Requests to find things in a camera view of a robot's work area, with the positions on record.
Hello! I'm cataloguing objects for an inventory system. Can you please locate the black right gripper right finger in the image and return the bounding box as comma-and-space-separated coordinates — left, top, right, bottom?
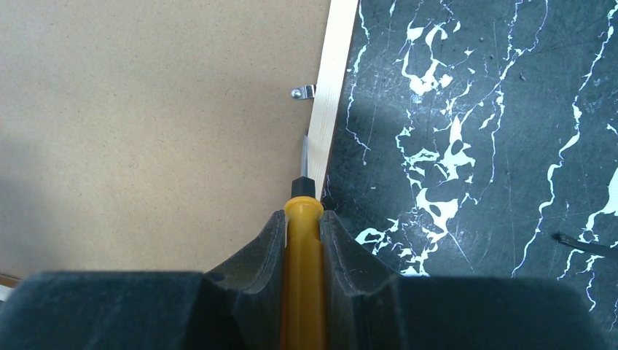
320, 211, 610, 349

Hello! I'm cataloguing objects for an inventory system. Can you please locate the wooden picture frame with photo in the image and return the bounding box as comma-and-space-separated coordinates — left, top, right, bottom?
0, 0, 361, 291

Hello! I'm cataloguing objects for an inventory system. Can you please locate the orange handled screwdriver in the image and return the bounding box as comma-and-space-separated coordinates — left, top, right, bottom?
281, 136, 327, 349

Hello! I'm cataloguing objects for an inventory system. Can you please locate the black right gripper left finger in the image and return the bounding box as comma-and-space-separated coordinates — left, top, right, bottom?
1, 211, 286, 349

